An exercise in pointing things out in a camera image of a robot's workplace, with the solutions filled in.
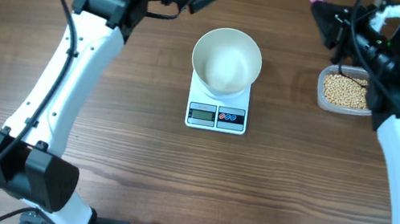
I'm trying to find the cream white bowl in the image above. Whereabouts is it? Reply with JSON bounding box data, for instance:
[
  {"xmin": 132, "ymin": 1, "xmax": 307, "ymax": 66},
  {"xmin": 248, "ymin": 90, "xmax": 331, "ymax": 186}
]
[{"xmin": 191, "ymin": 28, "xmax": 263, "ymax": 95}]

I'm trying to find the white digital kitchen scale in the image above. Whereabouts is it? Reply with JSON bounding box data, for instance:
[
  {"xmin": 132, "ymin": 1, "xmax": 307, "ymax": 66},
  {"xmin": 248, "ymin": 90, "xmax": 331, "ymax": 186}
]
[{"xmin": 184, "ymin": 71, "xmax": 251, "ymax": 135}]

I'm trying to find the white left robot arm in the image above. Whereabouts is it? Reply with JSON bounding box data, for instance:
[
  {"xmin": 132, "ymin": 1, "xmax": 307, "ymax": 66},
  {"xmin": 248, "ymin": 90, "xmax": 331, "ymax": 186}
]
[{"xmin": 0, "ymin": 0, "xmax": 216, "ymax": 224}]

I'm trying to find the clear plastic bean container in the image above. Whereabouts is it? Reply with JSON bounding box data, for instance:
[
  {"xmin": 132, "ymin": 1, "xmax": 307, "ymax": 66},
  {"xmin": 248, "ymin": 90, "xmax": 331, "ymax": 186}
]
[{"xmin": 316, "ymin": 65, "xmax": 372, "ymax": 116}]

